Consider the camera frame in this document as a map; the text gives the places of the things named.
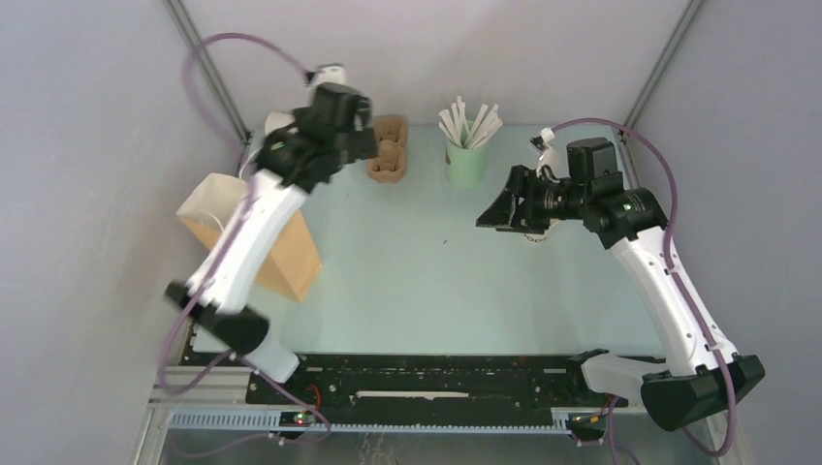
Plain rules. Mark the bundle of white wrapped straws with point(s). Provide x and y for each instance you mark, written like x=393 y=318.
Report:
x=465 y=132

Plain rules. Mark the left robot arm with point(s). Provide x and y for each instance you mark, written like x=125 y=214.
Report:
x=246 y=333

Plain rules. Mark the aluminium frame post right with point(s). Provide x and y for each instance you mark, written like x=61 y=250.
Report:
x=687 y=20

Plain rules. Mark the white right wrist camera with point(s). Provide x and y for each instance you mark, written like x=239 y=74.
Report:
x=549 y=158

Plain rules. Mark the brown paper bag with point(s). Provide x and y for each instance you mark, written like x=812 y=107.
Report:
x=255 y=234

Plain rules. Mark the aluminium frame post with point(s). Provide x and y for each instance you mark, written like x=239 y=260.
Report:
x=203 y=85
x=687 y=20

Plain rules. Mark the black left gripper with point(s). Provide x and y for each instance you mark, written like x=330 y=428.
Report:
x=364 y=143

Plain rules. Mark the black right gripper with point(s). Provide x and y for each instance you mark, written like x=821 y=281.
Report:
x=504 y=212

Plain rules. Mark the green straw holder cup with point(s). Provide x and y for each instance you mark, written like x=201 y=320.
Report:
x=465 y=168

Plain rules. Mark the aluminium frame post left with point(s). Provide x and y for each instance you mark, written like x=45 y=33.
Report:
x=203 y=85

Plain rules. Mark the single white paper cup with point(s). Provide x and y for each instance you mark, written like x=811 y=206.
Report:
x=534 y=237

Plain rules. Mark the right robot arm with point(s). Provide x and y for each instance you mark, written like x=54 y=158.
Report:
x=702 y=372

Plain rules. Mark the stack of white paper cups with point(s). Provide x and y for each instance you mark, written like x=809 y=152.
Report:
x=277 y=120

